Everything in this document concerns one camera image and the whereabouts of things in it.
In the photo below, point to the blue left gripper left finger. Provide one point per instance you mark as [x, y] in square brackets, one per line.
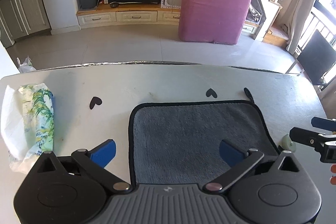
[104, 153]

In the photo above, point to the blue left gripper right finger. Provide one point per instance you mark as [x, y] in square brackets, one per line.
[231, 153]

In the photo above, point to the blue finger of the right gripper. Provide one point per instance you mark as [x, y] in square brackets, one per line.
[324, 124]

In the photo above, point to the black heart sticker left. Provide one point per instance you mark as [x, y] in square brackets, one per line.
[95, 101]

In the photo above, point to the black heart sticker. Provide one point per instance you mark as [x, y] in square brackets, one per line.
[95, 101]
[211, 93]

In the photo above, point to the grey microfibre towel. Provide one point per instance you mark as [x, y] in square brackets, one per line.
[179, 142]

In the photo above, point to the black heart sticker right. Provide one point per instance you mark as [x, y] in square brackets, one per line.
[211, 93]

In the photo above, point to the black chair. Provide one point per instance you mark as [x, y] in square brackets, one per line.
[316, 59]

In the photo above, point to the floral tissue pack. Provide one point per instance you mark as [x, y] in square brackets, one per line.
[38, 118]

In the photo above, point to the white plastic bag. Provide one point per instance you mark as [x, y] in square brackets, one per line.
[26, 66]

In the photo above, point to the beige curtain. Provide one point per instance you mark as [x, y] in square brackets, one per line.
[292, 21]

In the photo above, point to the cream drawer cabinet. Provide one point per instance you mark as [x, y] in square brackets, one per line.
[127, 14]

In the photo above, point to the pink upright cushion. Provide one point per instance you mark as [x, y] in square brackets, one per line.
[212, 21]

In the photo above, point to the green kitchen cabinet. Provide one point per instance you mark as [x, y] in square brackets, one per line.
[21, 18]

